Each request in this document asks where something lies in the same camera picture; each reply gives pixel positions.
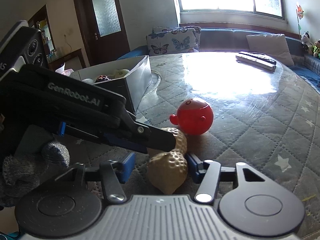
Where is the green round monster toy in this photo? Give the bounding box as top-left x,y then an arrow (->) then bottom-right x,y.
112,68 -> 131,79

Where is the colourful pinwheel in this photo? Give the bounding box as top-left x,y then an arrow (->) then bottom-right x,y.
295,2 -> 305,37

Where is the grey pillow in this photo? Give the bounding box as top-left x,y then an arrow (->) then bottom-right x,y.
246,33 -> 295,67

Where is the black remote control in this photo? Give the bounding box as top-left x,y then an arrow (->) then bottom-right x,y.
238,51 -> 277,65

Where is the dark wooden side table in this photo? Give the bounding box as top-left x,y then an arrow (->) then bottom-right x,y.
47,48 -> 83,71

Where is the wooden shelf cabinet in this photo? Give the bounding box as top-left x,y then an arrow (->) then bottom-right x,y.
27,4 -> 57,63

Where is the grey cardboard box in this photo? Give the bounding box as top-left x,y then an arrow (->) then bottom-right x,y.
69,55 -> 153,113

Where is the person's left hand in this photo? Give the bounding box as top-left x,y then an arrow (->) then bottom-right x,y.
0,141 -> 71,207

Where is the brown door with frosted glass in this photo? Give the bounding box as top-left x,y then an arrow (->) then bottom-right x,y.
71,0 -> 131,67

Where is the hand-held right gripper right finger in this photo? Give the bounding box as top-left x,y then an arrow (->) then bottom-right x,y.
185,153 -> 274,204

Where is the butterfly print pillow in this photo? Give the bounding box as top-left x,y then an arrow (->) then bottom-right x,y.
152,25 -> 202,51
146,28 -> 199,56

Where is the red round toy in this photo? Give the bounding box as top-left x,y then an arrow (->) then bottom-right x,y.
169,98 -> 214,136

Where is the tan peanut toy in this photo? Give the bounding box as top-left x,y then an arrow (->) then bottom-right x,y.
146,127 -> 189,195

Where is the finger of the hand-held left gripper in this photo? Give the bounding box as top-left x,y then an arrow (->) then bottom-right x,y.
122,109 -> 177,153
102,131 -> 150,155

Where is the grey star-quilted desktop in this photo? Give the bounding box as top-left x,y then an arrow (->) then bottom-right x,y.
45,52 -> 320,238

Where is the white remote control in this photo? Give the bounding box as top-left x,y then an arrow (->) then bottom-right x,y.
235,54 -> 276,74

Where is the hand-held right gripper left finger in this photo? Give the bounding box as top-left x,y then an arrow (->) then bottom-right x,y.
55,152 -> 136,204

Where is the pink tissue pack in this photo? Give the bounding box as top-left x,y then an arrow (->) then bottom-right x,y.
55,62 -> 76,76

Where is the black and white plush toy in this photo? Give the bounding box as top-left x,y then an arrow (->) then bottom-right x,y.
300,31 -> 311,53

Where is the blue sofa bench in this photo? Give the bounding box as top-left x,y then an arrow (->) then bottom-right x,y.
117,27 -> 320,86

